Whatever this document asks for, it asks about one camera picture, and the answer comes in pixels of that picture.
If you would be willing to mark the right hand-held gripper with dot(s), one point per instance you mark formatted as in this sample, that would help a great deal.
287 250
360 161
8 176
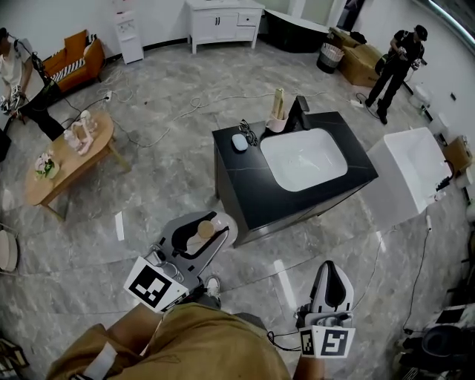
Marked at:
326 339

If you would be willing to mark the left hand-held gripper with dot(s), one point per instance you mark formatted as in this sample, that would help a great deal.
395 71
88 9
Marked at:
154 284

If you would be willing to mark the pale bottle with wooden cap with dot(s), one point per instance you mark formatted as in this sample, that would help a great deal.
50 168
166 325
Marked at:
206 229

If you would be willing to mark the person's right forearm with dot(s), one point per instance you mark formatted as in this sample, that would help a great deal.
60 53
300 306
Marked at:
310 369

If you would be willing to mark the person's left forearm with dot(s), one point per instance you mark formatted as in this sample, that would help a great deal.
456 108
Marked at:
128 326

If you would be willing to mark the black sink counter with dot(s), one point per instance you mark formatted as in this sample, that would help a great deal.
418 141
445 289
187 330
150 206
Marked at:
256 178

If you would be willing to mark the white sink basin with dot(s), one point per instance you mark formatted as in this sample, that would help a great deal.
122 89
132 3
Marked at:
304 159

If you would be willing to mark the person's white shoe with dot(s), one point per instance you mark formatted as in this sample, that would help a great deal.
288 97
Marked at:
212 286

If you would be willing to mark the dark vanity cabinet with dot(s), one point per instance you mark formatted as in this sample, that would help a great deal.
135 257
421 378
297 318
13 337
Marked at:
226 193

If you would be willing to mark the pale blue case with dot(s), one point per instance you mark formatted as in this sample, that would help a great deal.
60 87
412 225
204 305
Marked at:
239 142

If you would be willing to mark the person's brown clothing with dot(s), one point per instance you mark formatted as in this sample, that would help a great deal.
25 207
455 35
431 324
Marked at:
193 349

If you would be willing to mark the black eyeglasses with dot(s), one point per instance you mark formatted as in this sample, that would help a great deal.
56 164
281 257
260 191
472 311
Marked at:
248 130

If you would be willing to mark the black backpack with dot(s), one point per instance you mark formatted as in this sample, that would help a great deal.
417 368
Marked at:
441 345

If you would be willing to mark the oval wooden coffee table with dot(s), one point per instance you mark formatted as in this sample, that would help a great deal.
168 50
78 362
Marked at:
70 167

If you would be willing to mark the pink cup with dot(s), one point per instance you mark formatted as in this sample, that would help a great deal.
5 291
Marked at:
276 125

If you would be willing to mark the pink figurine sculpture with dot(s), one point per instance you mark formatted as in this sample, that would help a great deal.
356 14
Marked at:
79 137

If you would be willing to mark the beige tube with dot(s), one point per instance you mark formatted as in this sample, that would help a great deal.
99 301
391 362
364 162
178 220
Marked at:
279 102

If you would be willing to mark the potted pink flowers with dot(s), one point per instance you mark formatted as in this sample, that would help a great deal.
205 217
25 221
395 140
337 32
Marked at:
46 165

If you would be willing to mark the black faucet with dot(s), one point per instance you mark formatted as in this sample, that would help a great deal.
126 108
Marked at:
297 113

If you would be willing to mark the white power strip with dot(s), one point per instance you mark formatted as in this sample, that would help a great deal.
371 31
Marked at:
108 96

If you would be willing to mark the round white stool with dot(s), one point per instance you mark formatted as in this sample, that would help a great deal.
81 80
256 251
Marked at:
7 250

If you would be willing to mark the small cardboard box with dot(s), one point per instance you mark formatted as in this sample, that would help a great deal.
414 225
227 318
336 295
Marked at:
459 152

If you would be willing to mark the orange sofa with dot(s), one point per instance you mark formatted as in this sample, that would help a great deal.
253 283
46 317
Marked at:
94 61

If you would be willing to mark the striped cushion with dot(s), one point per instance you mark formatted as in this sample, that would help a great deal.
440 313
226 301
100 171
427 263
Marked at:
72 67

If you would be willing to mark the white toilet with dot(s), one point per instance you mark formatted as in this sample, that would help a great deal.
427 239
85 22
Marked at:
421 97

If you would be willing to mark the white water dispenser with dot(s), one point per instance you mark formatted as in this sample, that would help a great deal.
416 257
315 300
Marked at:
128 33

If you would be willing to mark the white vanity cabinet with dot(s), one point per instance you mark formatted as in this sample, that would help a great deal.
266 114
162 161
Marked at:
222 22

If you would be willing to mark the woven laundry basket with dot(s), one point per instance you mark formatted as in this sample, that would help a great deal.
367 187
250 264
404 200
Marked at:
330 57

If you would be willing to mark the black bathtub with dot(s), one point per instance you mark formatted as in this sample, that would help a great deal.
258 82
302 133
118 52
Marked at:
293 33

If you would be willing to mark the large cardboard box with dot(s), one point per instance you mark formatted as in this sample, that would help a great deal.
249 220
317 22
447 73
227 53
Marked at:
358 61

